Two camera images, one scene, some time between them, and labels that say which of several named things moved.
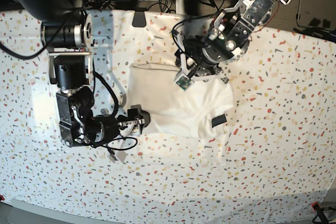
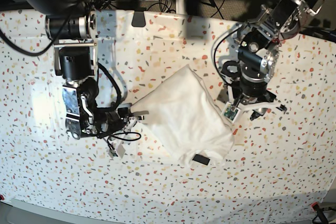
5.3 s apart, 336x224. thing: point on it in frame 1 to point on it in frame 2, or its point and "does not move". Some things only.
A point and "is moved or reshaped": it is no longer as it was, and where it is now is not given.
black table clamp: (139, 18) does not move
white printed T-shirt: (206, 109) is moved or reshaped
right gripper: (205, 52) to (256, 89)
